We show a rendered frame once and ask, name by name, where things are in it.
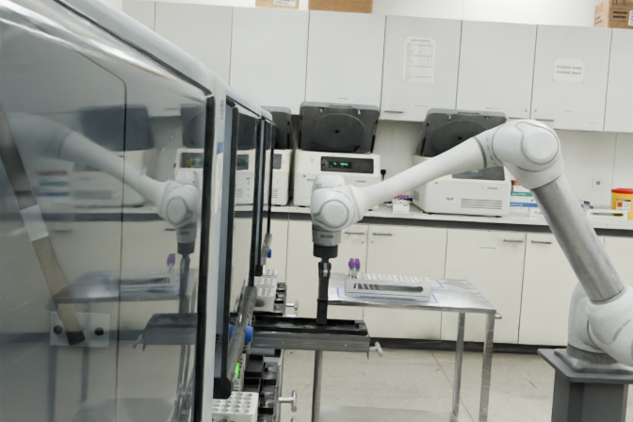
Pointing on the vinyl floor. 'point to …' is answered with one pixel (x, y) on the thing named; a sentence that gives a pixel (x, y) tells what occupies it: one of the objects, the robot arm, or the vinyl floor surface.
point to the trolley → (462, 294)
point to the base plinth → (455, 346)
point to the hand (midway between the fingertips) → (321, 310)
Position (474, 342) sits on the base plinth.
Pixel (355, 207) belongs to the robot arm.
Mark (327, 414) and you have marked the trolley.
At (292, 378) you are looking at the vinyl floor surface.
